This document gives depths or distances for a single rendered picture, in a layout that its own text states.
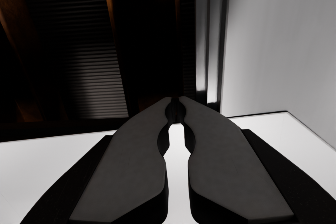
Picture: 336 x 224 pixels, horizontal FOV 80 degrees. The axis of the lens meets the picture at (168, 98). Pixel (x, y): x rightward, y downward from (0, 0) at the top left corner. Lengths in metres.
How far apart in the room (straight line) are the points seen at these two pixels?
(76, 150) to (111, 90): 0.32
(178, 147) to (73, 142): 0.08
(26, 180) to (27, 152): 0.03
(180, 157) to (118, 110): 0.36
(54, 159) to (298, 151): 0.19
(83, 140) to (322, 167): 0.19
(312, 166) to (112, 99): 0.40
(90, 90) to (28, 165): 0.31
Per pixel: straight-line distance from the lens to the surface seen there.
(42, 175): 0.21
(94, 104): 0.51
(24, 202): 0.25
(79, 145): 0.17
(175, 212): 0.22
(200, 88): 0.16
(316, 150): 0.19
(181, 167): 0.17
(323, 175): 0.22
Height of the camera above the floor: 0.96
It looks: 62 degrees down
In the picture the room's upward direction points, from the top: 178 degrees counter-clockwise
